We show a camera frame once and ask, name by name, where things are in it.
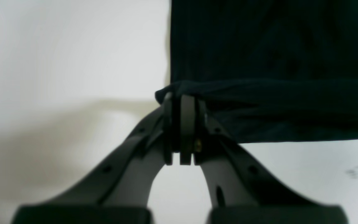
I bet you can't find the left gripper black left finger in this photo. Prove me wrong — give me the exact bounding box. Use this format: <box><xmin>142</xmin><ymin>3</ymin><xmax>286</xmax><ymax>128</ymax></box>
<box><xmin>13</xmin><ymin>92</ymin><xmax>179</xmax><ymax>224</ymax></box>

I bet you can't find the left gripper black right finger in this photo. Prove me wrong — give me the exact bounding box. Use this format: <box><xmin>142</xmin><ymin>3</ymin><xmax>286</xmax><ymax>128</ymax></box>
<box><xmin>180</xmin><ymin>95</ymin><xmax>348</xmax><ymax>224</ymax></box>

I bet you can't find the black t-shirt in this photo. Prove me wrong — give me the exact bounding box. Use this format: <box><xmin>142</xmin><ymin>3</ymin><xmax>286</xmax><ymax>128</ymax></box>
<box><xmin>155</xmin><ymin>0</ymin><xmax>358</xmax><ymax>143</ymax></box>

